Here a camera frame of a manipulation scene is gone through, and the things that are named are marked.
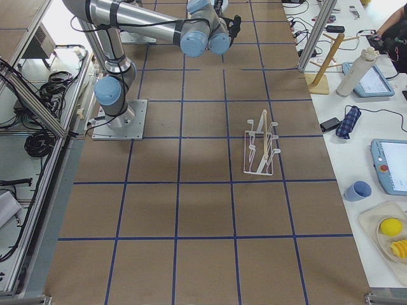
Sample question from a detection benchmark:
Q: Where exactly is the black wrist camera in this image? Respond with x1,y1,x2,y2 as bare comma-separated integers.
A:
225,15,242,46

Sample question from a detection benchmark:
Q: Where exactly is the blue cup on bench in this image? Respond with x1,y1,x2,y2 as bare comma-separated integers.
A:
343,180,372,202

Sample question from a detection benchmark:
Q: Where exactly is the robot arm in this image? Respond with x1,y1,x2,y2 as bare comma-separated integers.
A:
64,1,239,130

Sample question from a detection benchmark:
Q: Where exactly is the aluminium frame post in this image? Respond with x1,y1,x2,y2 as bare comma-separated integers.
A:
297,1,336,72

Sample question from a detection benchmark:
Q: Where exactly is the black phone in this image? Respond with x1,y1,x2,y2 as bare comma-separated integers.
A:
320,118,341,133

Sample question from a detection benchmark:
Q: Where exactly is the yellow ball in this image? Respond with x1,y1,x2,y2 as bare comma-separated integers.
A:
379,218,403,236

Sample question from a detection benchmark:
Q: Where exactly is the blue teach pendant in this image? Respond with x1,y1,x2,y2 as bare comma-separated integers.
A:
342,60,395,98
370,139,406,196

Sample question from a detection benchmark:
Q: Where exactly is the cream plate tray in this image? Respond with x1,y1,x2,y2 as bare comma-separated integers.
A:
358,201,406,266

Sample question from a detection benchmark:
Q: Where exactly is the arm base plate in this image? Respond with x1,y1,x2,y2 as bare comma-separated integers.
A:
89,99,148,140

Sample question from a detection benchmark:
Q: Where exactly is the wooden mug tree stand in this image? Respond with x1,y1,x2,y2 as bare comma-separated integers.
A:
305,33,358,95

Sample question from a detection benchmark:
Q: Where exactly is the yellow sliced fruit toy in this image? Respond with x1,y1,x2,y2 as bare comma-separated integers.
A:
390,240,407,259

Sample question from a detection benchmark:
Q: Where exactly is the white wire cup rack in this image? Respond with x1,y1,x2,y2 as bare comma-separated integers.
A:
243,109,281,176

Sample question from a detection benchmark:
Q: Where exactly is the plaid folded umbrella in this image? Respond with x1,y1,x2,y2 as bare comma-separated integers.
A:
336,106,361,140

